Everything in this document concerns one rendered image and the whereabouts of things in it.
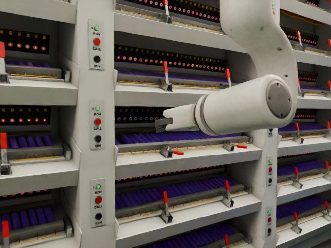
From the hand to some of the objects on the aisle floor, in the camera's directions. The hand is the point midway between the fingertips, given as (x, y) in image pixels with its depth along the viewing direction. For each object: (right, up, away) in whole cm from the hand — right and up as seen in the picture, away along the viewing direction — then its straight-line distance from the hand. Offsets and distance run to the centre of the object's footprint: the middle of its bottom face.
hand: (167, 125), depth 70 cm
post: (-23, -62, +13) cm, 67 cm away
